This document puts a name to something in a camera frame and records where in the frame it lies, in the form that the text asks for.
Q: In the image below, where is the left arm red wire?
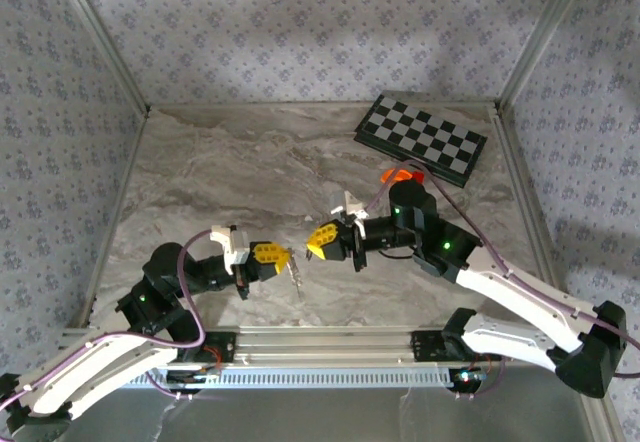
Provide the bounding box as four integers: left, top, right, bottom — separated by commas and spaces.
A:
202, 344, 225, 371

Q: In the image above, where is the aluminium table side rail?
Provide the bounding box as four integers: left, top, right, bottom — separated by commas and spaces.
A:
82, 109, 151, 326
492, 106, 574, 313

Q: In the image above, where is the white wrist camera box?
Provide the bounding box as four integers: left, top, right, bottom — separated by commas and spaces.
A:
209, 223, 251, 276
329, 189, 372, 229

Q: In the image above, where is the black grey folded chessboard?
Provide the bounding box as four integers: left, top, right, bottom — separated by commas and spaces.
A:
353, 92, 489, 188

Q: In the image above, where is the orange curved plastic block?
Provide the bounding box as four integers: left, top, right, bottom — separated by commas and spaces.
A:
380, 167, 414, 185

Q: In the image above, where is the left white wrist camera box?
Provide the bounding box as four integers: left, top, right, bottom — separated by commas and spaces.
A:
209, 223, 251, 276

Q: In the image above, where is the aluminium frame post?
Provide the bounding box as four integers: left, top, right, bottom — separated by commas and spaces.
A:
497, 0, 599, 111

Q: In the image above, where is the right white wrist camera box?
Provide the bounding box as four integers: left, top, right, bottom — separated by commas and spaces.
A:
329, 189, 372, 229

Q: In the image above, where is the aluminium table back rail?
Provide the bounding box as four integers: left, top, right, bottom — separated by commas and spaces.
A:
147, 100, 501, 112

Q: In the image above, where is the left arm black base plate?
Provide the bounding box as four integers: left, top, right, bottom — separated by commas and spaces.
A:
174, 330, 237, 363

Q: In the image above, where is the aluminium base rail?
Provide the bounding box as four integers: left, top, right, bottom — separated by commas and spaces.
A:
57, 325, 600, 369

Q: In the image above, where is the silver carabiner keyring with chain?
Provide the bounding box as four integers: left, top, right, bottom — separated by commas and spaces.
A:
284, 246, 308, 300

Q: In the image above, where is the grey metal sheet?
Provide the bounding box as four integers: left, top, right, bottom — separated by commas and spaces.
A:
54, 385, 601, 442

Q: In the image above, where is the arm red wire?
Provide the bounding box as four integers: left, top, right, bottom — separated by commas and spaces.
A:
202, 344, 225, 371
472, 349, 495, 376

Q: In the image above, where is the right arm red wire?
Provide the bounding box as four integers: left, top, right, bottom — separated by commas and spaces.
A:
472, 349, 495, 376

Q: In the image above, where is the grey slotted cable duct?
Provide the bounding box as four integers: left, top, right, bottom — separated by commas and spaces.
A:
122, 365, 454, 390

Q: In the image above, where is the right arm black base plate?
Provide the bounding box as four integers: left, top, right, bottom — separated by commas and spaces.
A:
410, 330, 504, 363

